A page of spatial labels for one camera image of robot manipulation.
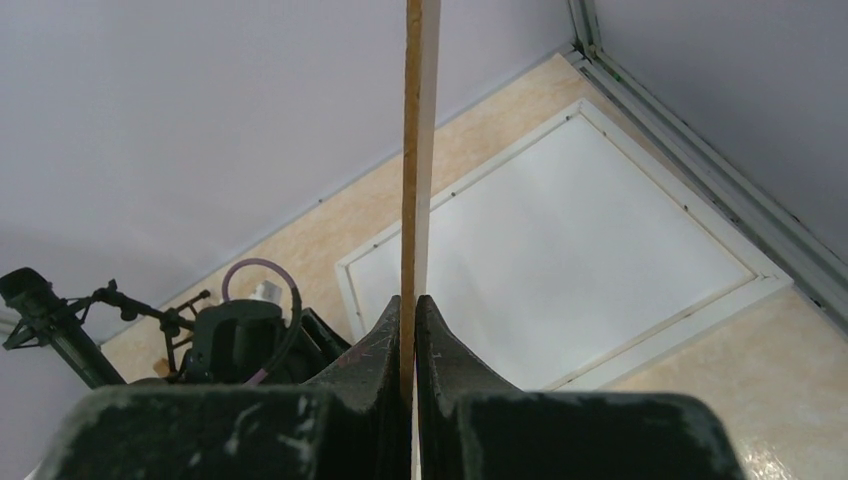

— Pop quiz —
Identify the small wooden block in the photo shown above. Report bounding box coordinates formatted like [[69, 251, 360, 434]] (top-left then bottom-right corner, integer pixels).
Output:
[[152, 358, 172, 378]]

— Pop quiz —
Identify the sunset seascape photo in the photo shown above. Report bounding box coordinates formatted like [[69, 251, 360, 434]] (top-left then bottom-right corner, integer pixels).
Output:
[[427, 115, 751, 390]]

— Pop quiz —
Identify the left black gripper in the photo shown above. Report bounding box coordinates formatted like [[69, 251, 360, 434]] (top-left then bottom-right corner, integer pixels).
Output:
[[178, 299, 351, 384]]

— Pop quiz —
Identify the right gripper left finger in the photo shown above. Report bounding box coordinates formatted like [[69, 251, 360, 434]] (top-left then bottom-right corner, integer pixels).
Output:
[[35, 297, 412, 479]]

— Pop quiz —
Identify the white picture frame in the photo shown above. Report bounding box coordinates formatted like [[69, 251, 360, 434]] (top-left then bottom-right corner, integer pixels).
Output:
[[334, 99, 794, 392]]

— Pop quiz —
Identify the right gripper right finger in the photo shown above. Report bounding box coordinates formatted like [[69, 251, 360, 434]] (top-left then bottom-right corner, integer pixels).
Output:
[[415, 296, 744, 479]]

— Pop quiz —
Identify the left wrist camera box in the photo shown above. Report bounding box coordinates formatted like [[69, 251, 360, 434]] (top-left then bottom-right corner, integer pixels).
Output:
[[250, 280, 283, 304]]

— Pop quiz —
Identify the brown backing board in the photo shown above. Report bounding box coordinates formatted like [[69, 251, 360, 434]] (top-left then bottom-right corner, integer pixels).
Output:
[[399, 0, 441, 479]]

